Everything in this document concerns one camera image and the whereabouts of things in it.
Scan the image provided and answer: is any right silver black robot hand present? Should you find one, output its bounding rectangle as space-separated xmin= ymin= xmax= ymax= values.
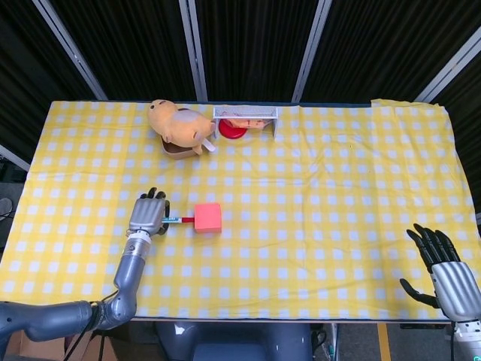
xmin=399 ymin=223 xmax=481 ymax=323

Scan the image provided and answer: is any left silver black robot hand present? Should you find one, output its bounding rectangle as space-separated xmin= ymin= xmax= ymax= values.
xmin=127 ymin=187 xmax=171 ymax=238

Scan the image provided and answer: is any pink red cube block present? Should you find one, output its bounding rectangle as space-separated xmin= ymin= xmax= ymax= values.
xmin=193 ymin=202 xmax=223 ymax=235

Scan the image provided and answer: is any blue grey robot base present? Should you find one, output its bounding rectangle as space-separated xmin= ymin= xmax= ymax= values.
xmin=155 ymin=321 xmax=313 ymax=361

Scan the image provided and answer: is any yellow checkered tablecloth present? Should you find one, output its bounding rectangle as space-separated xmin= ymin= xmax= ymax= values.
xmin=0 ymin=98 xmax=480 ymax=321

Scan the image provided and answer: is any yellow plush toy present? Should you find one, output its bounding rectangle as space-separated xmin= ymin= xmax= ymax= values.
xmin=147 ymin=99 xmax=217 ymax=148

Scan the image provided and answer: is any red round plate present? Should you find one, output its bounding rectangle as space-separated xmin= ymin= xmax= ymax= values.
xmin=219 ymin=119 xmax=248 ymax=141

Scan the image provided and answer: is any pink toy under rack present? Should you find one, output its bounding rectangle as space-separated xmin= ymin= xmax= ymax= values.
xmin=228 ymin=117 xmax=270 ymax=131

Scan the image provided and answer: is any white mesh shelf rack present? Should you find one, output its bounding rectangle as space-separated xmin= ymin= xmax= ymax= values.
xmin=212 ymin=105 xmax=280 ymax=139

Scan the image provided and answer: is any black pleated curtain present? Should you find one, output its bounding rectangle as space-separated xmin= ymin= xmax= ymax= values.
xmin=0 ymin=0 xmax=481 ymax=211

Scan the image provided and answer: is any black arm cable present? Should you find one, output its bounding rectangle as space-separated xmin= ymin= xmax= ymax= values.
xmin=62 ymin=299 xmax=113 ymax=361

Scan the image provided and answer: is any grey metal frame pole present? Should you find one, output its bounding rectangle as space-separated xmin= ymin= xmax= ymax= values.
xmin=291 ymin=0 xmax=334 ymax=103
xmin=0 ymin=144 xmax=31 ymax=172
xmin=178 ymin=0 xmax=209 ymax=102
xmin=32 ymin=0 xmax=109 ymax=101
xmin=414 ymin=35 xmax=481 ymax=103

